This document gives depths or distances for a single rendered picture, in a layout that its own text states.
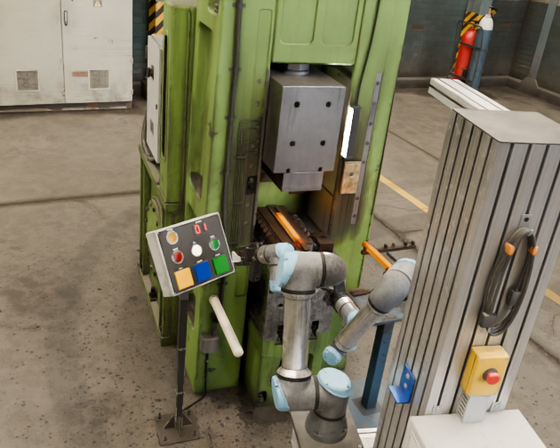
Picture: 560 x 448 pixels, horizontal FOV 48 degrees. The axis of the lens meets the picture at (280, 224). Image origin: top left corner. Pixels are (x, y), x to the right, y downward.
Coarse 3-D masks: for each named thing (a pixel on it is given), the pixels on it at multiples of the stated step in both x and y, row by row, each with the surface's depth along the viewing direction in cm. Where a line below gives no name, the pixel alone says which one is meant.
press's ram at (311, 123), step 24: (312, 72) 295; (288, 96) 270; (312, 96) 274; (336, 96) 278; (288, 120) 275; (312, 120) 279; (336, 120) 284; (264, 144) 293; (288, 144) 281; (312, 144) 285; (336, 144) 289; (288, 168) 286; (312, 168) 291
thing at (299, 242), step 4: (276, 212) 332; (280, 212) 332; (276, 216) 330; (280, 216) 328; (280, 220) 326; (284, 220) 324; (284, 224) 320; (288, 224) 321; (288, 228) 316; (292, 228) 317; (292, 232) 314; (292, 236) 311; (296, 236) 310; (296, 240) 305; (300, 240) 306; (304, 240) 306; (296, 244) 306; (300, 244) 302; (304, 244) 302; (300, 248) 304; (304, 248) 299; (308, 248) 300
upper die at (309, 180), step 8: (264, 168) 311; (272, 176) 301; (280, 176) 291; (288, 176) 288; (296, 176) 290; (304, 176) 291; (312, 176) 293; (320, 176) 294; (280, 184) 291; (288, 184) 290; (296, 184) 292; (304, 184) 293; (312, 184) 295; (320, 184) 296
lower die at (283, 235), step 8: (264, 208) 339; (280, 208) 341; (256, 216) 332; (264, 216) 330; (272, 216) 331; (288, 216) 333; (256, 224) 328; (264, 224) 324; (272, 224) 323; (280, 224) 322; (296, 224) 325; (264, 232) 317; (280, 232) 316; (288, 232) 315; (296, 232) 316; (304, 232) 318; (264, 240) 318; (272, 240) 310; (280, 240) 309; (288, 240) 309; (296, 248) 309
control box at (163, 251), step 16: (176, 224) 270; (192, 224) 271; (208, 224) 277; (160, 240) 260; (176, 240) 265; (192, 240) 270; (208, 240) 276; (224, 240) 282; (160, 256) 261; (192, 256) 269; (208, 256) 275; (160, 272) 264; (192, 272) 268; (224, 272) 280; (176, 288) 262; (192, 288) 268
